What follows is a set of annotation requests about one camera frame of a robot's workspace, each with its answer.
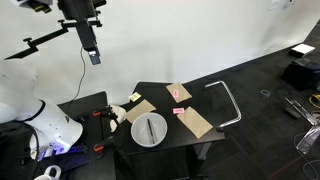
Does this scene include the brown envelope with pink note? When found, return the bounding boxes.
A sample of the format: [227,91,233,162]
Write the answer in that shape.
[165,82,193,104]

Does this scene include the silver metal tripod legs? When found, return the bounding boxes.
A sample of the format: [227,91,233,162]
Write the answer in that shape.
[283,95,320,127]

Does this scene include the black pen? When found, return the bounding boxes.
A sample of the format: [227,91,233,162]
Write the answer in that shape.
[146,118,157,145]

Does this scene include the small grey tape ring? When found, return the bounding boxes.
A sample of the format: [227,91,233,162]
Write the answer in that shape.
[260,88,271,99]

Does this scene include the large plain brown envelope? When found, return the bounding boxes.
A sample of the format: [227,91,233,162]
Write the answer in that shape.
[176,106,214,140]

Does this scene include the thin white floor cable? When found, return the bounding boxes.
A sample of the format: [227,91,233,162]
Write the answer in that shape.
[293,132,320,180]

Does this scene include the white round bowl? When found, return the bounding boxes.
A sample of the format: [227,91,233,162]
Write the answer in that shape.
[130,112,168,149]

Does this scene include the small plain brown envelope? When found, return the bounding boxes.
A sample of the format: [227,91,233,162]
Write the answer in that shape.
[123,99,157,125]

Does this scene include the clear acrylic stand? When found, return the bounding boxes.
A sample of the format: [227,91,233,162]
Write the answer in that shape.
[295,125,320,155]

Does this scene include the black orange bar clamp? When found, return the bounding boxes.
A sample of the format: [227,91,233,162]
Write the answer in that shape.
[92,134,117,153]
[92,105,121,125]

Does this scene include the black utility cart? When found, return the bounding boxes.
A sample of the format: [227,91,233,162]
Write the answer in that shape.
[113,81,226,180]

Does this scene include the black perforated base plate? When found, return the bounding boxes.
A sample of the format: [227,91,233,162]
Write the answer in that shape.
[57,91,117,180]

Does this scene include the black equipment box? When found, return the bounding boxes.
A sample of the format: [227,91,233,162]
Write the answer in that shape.
[280,57,320,92]

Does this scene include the thin black hanging cable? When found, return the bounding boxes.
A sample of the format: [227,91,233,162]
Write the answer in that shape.
[65,46,87,106]

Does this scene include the yellow coiled cable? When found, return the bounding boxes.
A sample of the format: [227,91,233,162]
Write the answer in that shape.
[308,93,320,110]

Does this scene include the yellow sticky note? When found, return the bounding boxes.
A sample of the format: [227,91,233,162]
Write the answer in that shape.
[128,92,142,103]

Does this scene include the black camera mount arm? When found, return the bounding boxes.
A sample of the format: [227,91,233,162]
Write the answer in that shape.
[4,19,103,61]

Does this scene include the blue lit robot base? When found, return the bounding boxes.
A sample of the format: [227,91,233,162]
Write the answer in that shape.
[29,141,88,162]

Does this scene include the white mug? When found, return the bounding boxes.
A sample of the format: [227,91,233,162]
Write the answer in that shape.
[33,164,63,180]

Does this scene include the white crumpled cloth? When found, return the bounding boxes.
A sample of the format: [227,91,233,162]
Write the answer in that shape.
[108,104,127,133]

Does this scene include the flat white box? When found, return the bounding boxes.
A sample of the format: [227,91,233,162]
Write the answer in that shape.
[287,43,316,59]

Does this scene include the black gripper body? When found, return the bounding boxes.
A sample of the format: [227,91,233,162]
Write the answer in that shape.
[57,0,108,52]

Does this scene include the thick black cable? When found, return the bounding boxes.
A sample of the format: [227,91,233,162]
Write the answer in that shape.
[19,122,42,180]

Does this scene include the silver metal cart handle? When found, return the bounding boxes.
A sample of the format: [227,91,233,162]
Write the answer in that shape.
[204,80,243,132]

